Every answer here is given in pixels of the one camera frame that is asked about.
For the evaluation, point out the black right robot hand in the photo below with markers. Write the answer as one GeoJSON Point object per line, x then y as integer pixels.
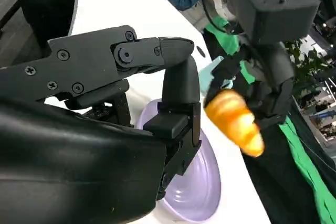
{"type": "Point", "coordinates": [65, 155]}

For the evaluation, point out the lilac plate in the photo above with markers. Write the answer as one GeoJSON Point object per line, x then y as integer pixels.
{"type": "Point", "coordinates": [194, 187]}

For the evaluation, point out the green leafy plant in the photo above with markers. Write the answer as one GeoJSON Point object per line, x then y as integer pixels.
{"type": "Point", "coordinates": [307, 61]}

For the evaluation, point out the orange toy bread roll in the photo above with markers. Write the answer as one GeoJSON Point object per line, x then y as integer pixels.
{"type": "Point", "coordinates": [236, 124]}

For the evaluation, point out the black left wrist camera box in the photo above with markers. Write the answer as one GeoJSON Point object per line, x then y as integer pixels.
{"type": "Point", "coordinates": [275, 11]}

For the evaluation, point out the green cloth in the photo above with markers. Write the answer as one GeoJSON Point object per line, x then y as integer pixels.
{"type": "Point", "coordinates": [309, 176]}

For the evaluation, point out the pale green mug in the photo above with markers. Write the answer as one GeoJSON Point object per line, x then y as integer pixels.
{"type": "Point", "coordinates": [208, 74]}

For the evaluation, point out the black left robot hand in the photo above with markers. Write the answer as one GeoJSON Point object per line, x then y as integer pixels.
{"type": "Point", "coordinates": [273, 77]}

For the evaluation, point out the black office chair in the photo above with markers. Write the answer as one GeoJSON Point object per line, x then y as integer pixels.
{"type": "Point", "coordinates": [47, 3]}

